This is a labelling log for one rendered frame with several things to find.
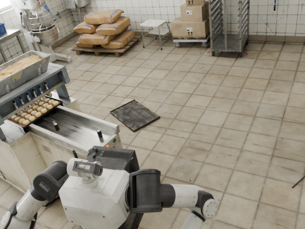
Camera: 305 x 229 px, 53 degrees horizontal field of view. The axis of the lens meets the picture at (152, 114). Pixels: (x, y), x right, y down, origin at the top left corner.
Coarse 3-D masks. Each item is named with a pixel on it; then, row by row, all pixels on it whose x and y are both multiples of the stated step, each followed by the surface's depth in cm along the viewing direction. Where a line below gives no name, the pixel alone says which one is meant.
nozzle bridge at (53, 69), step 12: (48, 72) 258; (60, 72) 265; (24, 84) 246; (36, 84) 246; (60, 84) 269; (12, 96) 232; (24, 96) 249; (36, 96) 254; (60, 96) 291; (0, 108) 235; (12, 108) 243; (24, 108) 246; (0, 120) 229; (0, 132) 242
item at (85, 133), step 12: (60, 120) 257; (72, 120) 254; (60, 132) 242; (72, 132) 240; (84, 132) 237; (96, 132) 235; (108, 132) 232; (36, 144) 258; (48, 144) 242; (60, 144) 229; (84, 144) 224; (96, 144) 222; (120, 144) 240; (48, 156) 256; (60, 156) 240; (72, 156) 226; (84, 156) 214
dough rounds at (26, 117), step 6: (36, 102) 272; (42, 102) 271; (48, 102) 273; (54, 102) 267; (30, 108) 268; (36, 108) 264; (42, 108) 262; (48, 108) 262; (18, 114) 260; (24, 114) 258; (30, 114) 257; (36, 114) 255; (12, 120) 257; (18, 120) 253; (24, 120) 251; (30, 120) 251; (24, 126) 246
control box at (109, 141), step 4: (112, 136) 228; (116, 136) 229; (108, 140) 224; (112, 140) 226; (116, 140) 230; (104, 144) 221; (108, 144) 224; (112, 144) 227; (116, 144) 231; (120, 148) 236
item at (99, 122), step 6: (54, 108) 269; (60, 108) 262; (66, 108) 260; (66, 114) 262; (72, 114) 256; (78, 114) 249; (84, 114) 247; (84, 120) 249; (90, 120) 243; (96, 120) 237; (102, 120) 236; (102, 126) 237; (108, 126) 231; (114, 126) 227; (114, 132) 231
